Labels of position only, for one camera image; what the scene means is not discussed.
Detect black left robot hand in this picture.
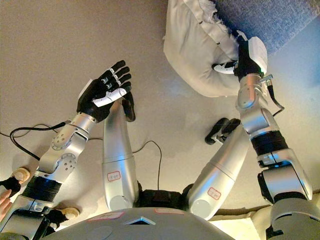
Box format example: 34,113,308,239
76,59,133,124

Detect bare person hand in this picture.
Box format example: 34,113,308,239
0,189,13,221

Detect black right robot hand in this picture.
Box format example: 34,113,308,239
212,29,268,82

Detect white ruffled pillow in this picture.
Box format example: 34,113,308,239
162,0,241,98

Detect person leg black trousers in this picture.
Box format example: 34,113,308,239
48,209,70,231
0,176,22,198

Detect beige slipper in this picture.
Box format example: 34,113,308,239
12,167,30,182
61,207,81,221

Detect grey fabric armchair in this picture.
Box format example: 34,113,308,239
212,0,320,56

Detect silver left robot leg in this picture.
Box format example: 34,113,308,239
102,91,140,213

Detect silver robot leg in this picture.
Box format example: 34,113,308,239
102,91,140,213
187,117,251,221

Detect silver right robot leg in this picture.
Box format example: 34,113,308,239
187,117,251,221

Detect grey robot torso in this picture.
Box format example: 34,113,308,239
43,183,236,240

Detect beige beanbag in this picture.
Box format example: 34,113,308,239
214,204,276,240

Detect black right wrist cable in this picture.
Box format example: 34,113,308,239
259,74,286,117

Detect thin black floor cable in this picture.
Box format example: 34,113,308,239
87,139,163,191

